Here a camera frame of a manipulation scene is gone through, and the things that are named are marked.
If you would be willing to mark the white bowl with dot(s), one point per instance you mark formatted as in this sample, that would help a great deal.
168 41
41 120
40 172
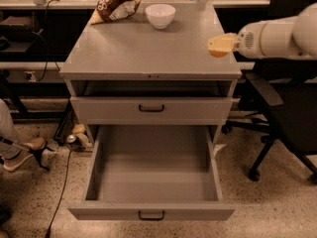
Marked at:
160 15

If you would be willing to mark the open lower grey drawer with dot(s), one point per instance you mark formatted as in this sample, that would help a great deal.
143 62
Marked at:
153 173

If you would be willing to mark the orange fruit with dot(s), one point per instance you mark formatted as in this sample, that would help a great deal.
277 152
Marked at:
217 54

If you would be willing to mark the tan shoe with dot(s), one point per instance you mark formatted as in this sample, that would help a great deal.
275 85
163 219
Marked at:
16 154

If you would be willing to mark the grey drawer cabinet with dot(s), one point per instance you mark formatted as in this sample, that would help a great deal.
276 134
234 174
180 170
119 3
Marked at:
130 58

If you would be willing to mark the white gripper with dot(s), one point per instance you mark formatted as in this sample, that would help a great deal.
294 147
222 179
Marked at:
247 43

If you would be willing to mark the brown chip bag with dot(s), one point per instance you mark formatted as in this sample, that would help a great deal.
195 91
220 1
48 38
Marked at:
113 10

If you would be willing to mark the small silver round object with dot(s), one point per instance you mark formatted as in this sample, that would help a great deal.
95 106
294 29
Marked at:
71 139

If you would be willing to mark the upper grey drawer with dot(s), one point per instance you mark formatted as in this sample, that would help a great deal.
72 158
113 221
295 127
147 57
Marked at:
151 110

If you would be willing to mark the black office chair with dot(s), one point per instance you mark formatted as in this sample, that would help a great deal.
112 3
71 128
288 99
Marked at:
278 90

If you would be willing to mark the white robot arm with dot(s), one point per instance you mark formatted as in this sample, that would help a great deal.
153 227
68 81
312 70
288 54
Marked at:
292 38

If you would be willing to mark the wall power outlet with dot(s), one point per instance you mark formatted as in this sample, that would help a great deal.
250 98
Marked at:
30 76

